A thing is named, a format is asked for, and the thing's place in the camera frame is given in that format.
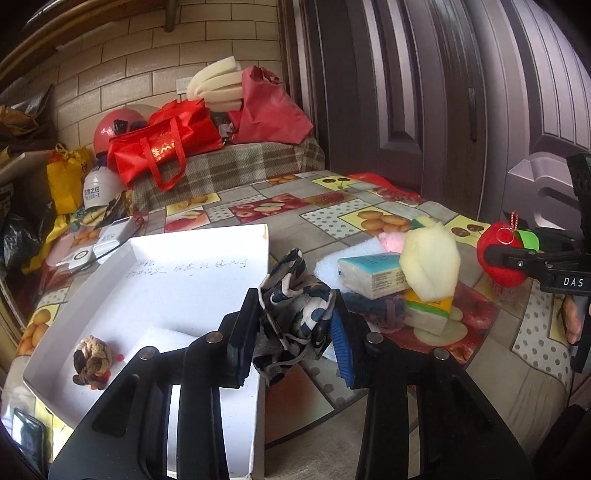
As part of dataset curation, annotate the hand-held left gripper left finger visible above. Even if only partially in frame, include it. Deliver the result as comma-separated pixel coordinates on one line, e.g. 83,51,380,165
48,287,266,480

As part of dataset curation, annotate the plaid covered bench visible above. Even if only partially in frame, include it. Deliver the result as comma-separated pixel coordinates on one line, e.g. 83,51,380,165
124,136,326,214

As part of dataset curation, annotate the red tote bag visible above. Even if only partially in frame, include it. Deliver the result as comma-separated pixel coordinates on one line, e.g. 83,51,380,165
107,99,225,191

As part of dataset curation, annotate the dark crumpled foil bag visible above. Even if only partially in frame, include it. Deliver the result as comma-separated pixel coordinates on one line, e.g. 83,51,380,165
0,85,58,153

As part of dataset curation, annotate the red plastic sheet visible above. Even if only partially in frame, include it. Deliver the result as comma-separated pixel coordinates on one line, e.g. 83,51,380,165
348,173,426,205

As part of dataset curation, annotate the pink helmet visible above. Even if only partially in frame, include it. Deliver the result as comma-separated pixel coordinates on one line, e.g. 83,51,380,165
93,105,155,155

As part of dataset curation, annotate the white foam block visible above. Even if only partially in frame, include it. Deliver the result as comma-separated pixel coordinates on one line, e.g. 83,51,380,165
315,250,389,365

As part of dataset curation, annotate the white cardboard box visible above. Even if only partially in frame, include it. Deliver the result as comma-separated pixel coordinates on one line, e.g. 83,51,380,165
22,224,271,480

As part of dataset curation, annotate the red plastic bag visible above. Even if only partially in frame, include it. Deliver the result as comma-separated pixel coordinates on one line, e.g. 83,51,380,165
228,65,315,145

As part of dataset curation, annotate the stack of cream foam sheets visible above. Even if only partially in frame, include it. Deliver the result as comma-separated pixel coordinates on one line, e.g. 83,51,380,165
187,55,245,112

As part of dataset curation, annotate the teal tissue pack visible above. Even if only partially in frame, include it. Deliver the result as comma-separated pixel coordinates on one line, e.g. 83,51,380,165
337,253,411,300

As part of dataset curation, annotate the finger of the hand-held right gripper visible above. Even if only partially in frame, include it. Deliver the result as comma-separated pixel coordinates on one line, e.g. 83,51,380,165
487,244,553,280
536,229,581,253

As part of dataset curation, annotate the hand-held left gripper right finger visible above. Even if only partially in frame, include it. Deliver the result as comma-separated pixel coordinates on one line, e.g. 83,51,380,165
329,295,539,480

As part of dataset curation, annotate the white rectangular charger box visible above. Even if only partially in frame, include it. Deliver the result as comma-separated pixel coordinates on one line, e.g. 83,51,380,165
95,220,136,259

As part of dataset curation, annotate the yellow shopping bag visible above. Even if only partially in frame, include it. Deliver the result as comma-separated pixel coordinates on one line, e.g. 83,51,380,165
46,144,96,216

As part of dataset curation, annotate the dark brown door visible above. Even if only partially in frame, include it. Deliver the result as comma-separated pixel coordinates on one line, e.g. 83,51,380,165
279,0,591,232

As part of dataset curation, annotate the red plush apple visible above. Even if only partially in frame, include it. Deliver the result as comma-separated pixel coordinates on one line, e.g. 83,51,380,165
476,211,541,291

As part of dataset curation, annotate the pale yellow sponge piece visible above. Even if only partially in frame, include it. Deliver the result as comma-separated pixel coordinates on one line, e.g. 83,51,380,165
399,226,462,304

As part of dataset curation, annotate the black plastic bag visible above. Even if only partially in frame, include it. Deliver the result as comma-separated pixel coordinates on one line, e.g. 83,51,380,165
0,203,52,274

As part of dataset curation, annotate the white helmet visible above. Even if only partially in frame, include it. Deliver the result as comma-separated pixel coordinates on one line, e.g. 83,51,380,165
82,165,123,211

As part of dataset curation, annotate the camouflage patterned cloth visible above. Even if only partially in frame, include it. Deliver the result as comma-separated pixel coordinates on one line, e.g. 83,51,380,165
253,248,337,387

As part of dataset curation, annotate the black smartphone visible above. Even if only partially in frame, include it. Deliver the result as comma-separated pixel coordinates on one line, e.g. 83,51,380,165
11,408,45,459

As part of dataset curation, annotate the pink plush ball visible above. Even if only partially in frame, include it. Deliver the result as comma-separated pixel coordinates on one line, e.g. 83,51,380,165
378,231,407,254

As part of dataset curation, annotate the brown knotted rope ball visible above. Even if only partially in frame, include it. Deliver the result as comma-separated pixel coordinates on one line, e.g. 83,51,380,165
72,335,114,387

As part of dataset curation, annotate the small white device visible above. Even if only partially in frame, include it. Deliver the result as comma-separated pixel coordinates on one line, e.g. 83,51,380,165
55,249,99,271

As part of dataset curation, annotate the person's right hand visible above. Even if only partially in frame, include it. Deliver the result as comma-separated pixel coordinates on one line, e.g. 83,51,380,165
560,298,584,346

